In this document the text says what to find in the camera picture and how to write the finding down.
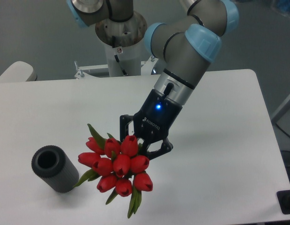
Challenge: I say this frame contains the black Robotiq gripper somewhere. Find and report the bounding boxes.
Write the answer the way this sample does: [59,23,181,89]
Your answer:
[119,89,182,160]

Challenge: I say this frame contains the red tulip bouquet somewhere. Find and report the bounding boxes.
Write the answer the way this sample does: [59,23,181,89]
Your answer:
[75,124,153,218]

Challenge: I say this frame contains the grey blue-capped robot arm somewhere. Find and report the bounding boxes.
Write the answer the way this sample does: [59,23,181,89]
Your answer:
[67,0,239,159]

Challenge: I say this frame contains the dark grey ribbed vase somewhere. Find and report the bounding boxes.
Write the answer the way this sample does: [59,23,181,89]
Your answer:
[31,145,79,193]

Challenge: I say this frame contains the white chair armrest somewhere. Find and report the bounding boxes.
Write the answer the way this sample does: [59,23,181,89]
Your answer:
[0,61,37,83]

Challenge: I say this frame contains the black device at table edge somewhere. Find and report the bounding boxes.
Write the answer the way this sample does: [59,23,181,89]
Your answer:
[276,190,290,215]

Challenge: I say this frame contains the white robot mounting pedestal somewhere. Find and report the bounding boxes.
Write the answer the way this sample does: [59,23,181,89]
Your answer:
[74,11,159,79]

